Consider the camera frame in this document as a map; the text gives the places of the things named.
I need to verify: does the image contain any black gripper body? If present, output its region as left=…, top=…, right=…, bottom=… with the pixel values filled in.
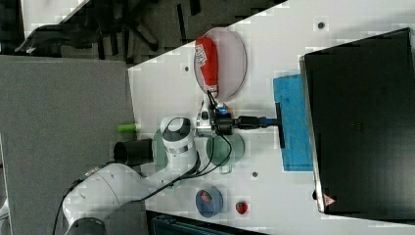
left=213, top=111, right=260, bottom=135

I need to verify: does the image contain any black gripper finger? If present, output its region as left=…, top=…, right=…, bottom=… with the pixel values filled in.
left=260, top=122, right=278, bottom=127
left=259, top=117, right=278, bottom=122

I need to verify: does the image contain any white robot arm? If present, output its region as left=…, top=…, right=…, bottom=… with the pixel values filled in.
left=62, top=103, right=281, bottom=235

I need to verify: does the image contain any black toaster oven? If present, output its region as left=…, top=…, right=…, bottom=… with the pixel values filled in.
left=300, top=27, right=415, bottom=224

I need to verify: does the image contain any green mug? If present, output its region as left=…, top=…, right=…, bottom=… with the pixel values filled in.
left=206, top=134, right=245, bottom=174

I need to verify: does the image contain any lilac round plate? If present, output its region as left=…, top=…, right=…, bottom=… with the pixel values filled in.
left=194, top=27, right=247, bottom=100

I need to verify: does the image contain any red ketchup bottle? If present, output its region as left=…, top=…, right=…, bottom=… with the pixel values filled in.
left=195, top=36, right=218, bottom=97

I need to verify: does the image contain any green perforated colander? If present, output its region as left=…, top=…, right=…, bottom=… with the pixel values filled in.
left=152, top=130, right=168, bottom=172

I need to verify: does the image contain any strawberry in bowl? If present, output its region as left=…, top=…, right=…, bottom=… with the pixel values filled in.
left=201, top=190, right=212, bottom=202

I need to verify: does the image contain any red toy strawberry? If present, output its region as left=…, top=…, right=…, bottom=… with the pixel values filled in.
left=235, top=201, right=248, bottom=214

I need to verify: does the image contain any blue bowl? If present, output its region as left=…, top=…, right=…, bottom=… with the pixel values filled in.
left=196, top=186, right=223, bottom=218

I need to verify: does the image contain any large black cylinder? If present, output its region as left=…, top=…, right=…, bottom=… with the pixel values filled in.
left=114, top=138, right=154, bottom=166

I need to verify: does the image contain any green marker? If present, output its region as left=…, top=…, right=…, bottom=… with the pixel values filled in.
left=116, top=123, right=141, bottom=133

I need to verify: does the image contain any black office chair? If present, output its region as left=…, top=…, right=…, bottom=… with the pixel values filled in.
left=15, top=0, right=159, bottom=54

